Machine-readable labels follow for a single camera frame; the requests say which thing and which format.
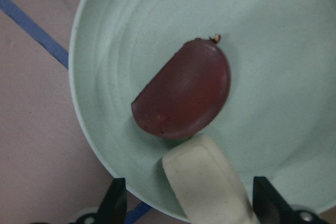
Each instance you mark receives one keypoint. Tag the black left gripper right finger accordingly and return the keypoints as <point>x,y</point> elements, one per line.
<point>269,206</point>

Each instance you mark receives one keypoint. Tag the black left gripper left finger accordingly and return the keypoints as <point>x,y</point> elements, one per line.
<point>113,208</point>

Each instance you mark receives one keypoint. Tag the cream white bun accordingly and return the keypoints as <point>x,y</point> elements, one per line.
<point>205,183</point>

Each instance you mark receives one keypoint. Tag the dark red bun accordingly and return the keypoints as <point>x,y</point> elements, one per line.
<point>187,93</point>

